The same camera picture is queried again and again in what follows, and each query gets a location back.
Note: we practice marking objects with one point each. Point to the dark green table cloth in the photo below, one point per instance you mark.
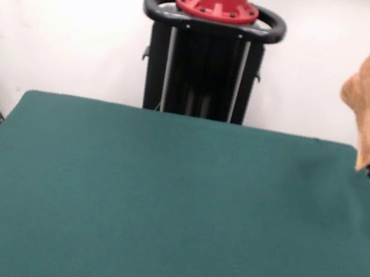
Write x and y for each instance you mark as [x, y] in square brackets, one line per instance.
[126, 189]

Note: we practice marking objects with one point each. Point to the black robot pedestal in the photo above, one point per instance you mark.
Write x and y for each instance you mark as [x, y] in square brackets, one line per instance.
[210, 71]

